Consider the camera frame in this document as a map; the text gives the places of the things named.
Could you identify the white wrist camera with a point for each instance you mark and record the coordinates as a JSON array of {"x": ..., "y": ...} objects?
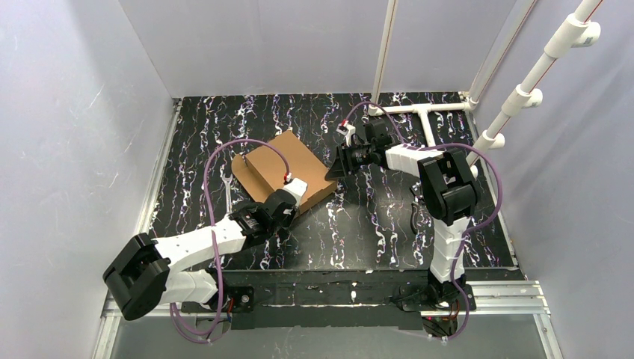
[
  {"x": 346, "y": 129},
  {"x": 297, "y": 188}
]

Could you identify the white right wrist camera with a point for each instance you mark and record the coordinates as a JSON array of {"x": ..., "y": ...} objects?
[{"x": 346, "y": 129}]

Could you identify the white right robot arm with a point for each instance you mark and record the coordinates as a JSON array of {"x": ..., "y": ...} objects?
[{"x": 447, "y": 186}]

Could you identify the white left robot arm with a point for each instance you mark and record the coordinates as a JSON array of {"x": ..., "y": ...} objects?
[{"x": 148, "y": 272}]

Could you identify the black handled pliers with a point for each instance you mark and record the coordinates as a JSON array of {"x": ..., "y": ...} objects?
[{"x": 420, "y": 221}]

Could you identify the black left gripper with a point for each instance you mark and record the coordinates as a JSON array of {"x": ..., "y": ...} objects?
[{"x": 288, "y": 204}]

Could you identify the brown cardboard box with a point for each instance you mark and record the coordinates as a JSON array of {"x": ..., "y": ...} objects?
[{"x": 261, "y": 171}]

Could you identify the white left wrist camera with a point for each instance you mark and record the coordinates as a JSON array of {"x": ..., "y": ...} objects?
[{"x": 297, "y": 188}]

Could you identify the white PVC camera pole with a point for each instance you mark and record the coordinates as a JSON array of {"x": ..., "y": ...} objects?
[{"x": 576, "y": 30}]

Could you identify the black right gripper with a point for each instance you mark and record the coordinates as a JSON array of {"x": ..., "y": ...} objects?
[{"x": 348, "y": 158}]

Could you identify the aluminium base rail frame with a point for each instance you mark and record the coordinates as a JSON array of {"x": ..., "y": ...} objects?
[{"x": 380, "y": 298}]

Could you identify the white PVC pipe frame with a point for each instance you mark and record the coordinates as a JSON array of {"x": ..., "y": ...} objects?
[{"x": 469, "y": 99}]

